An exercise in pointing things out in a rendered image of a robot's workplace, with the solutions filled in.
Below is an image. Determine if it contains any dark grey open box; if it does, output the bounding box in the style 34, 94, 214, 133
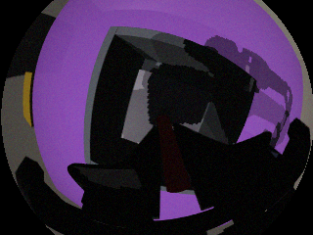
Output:
83, 26, 257, 165

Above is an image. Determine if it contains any dark red peg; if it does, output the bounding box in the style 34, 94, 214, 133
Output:
156, 115, 191, 193

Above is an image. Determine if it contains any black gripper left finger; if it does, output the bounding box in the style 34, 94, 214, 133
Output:
67, 125, 161, 219

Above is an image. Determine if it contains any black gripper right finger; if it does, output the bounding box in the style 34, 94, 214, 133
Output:
173, 122, 271, 211

